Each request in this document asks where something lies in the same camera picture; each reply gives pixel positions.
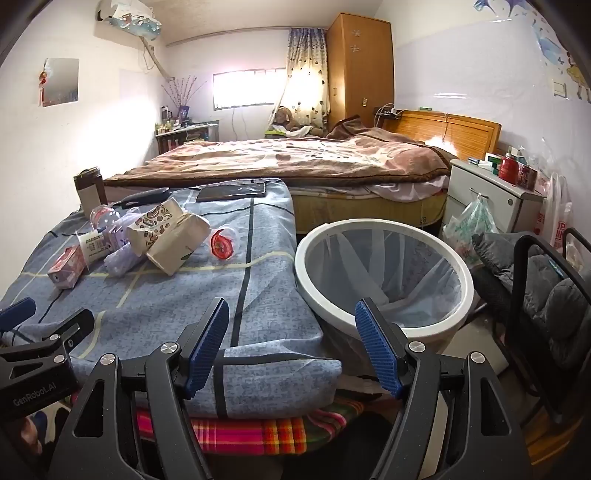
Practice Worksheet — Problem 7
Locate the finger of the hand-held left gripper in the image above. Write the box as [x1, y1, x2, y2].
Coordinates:
[0, 308, 95, 364]
[0, 298, 37, 330]

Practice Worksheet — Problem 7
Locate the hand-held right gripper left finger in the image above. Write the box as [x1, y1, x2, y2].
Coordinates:
[53, 296, 230, 480]

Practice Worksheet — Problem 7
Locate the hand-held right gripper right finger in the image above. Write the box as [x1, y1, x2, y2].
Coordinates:
[355, 298, 532, 480]

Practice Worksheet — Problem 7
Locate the white trash bin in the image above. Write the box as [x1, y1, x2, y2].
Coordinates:
[294, 219, 475, 365]

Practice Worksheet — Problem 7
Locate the purple drink carton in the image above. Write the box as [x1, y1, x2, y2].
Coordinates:
[102, 215, 139, 252]

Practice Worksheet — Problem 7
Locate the clear plastic cup red lid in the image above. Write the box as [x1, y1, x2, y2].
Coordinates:
[209, 226, 240, 262]

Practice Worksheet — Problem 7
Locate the patterned paper cup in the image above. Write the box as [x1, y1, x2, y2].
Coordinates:
[127, 199, 184, 256]

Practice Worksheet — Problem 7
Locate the blue plaid bedsheet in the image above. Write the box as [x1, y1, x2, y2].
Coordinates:
[0, 178, 342, 421]

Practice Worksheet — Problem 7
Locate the pink drink carton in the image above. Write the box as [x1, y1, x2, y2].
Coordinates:
[47, 246, 89, 290]

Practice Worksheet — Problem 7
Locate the white labelled cup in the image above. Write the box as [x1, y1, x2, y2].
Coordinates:
[76, 230, 112, 273]

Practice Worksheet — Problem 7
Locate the colourful plaid cloth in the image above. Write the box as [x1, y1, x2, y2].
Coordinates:
[136, 399, 365, 457]

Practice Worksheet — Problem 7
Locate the beige tissue pack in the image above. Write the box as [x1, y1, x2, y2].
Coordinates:
[145, 213, 212, 278]

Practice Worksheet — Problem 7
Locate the clear plastic bottle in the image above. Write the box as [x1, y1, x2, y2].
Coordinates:
[89, 204, 122, 234]

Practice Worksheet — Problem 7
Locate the brown white box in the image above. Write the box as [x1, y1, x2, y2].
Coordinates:
[74, 167, 110, 217]

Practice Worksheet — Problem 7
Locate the dark blue pouch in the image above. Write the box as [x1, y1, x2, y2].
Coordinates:
[112, 187, 171, 207]

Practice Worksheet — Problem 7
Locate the green plastic bag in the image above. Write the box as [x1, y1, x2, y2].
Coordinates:
[442, 194, 499, 268]

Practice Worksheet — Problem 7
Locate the black smartphone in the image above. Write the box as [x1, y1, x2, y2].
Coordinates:
[195, 181, 267, 204]

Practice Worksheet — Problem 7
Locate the pale pink bedsheet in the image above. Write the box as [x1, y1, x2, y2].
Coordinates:
[372, 176, 451, 204]

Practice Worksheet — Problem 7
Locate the grey cushion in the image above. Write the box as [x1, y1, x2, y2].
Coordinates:
[473, 231, 591, 370]

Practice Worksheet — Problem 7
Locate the white nightstand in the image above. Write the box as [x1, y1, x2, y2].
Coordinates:
[445, 158, 546, 232]

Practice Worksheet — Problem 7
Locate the brown blanket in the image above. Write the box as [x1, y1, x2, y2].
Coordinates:
[104, 115, 455, 190]

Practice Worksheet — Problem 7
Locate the cluttered desk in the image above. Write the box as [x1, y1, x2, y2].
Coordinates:
[154, 121, 220, 153]

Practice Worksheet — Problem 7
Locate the pile of small boxes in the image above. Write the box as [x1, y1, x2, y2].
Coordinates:
[468, 148, 529, 175]

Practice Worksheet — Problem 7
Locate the white red plastic bag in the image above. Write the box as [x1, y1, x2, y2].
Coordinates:
[533, 173, 573, 250]

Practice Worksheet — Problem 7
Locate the red canister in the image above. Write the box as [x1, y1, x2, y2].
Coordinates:
[499, 154, 520, 183]

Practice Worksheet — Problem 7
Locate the wooden bed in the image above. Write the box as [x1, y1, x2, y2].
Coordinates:
[104, 110, 502, 234]

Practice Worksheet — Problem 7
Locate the brown teddy bear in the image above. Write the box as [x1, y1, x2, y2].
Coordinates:
[270, 106, 326, 138]

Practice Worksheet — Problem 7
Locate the purple branch decoration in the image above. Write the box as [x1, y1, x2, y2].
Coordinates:
[161, 76, 208, 123]

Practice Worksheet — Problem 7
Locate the window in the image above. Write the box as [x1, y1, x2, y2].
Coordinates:
[212, 68, 289, 110]

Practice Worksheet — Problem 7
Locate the wooden wardrobe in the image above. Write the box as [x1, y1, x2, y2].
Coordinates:
[326, 13, 395, 130]

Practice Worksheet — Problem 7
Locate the patterned curtain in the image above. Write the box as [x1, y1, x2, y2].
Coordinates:
[279, 28, 331, 127]

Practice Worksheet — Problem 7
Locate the white air conditioner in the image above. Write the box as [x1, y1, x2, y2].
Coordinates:
[96, 0, 163, 41]

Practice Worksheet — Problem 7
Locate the silvery wall poster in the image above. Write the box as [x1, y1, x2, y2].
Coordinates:
[36, 58, 80, 108]

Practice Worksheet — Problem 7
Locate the cartoon couple wall sticker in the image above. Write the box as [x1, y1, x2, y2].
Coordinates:
[566, 51, 591, 102]

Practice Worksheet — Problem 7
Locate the blue dolphin wall sticker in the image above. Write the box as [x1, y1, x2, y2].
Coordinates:
[473, 0, 578, 75]

